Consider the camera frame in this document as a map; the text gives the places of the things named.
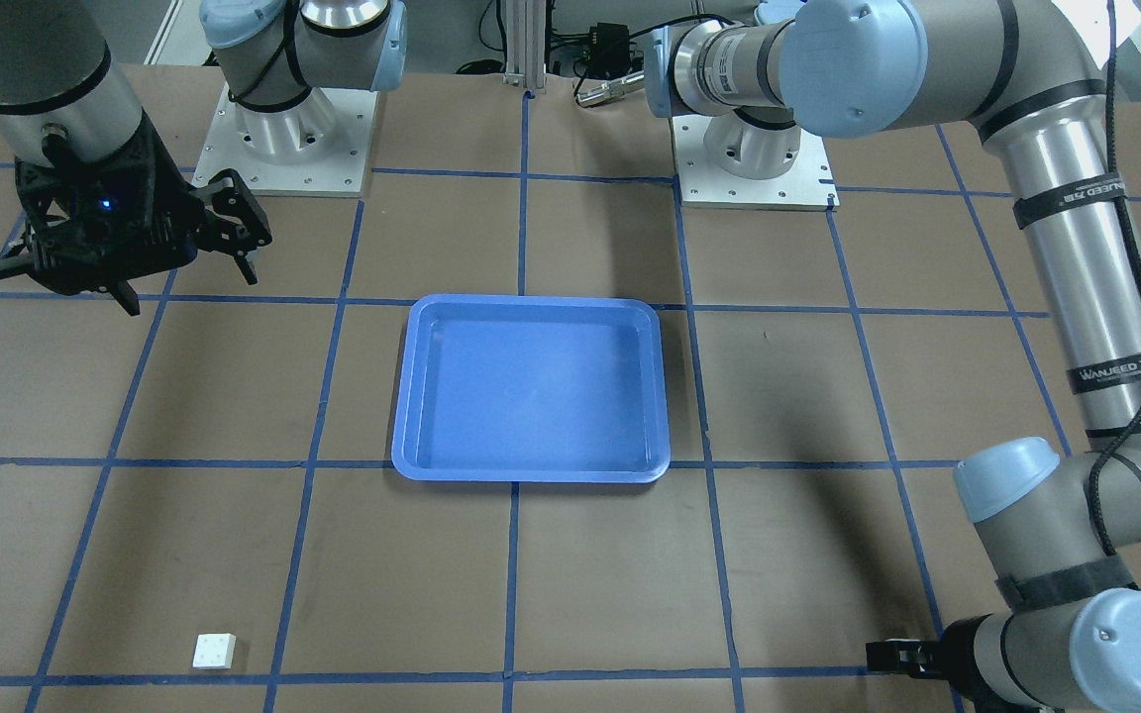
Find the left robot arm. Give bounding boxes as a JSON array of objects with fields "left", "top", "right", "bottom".
[{"left": 640, "top": 1, "right": 1141, "bottom": 712}]

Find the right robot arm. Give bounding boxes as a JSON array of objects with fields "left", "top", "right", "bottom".
[{"left": 0, "top": 1, "right": 408, "bottom": 316}]

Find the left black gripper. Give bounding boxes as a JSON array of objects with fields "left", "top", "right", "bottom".
[{"left": 865, "top": 638, "right": 955, "bottom": 682}]

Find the aluminium frame post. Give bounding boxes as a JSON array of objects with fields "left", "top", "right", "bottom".
[{"left": 495, "top": 1, "right": 552, "bottom": 98}]

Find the white block robot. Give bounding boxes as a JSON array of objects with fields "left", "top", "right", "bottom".
[{"left": 191, "top": 633, "right": 238, "bottom": 669}]

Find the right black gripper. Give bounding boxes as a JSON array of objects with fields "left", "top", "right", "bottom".
[{"left": 14, "top": 116, "right": 272, "bottom": 317}]

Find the blue plastic tray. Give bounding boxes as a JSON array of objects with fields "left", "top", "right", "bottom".
[{"left": 393, "top": 294, "right": 672, "bottom": 484}]

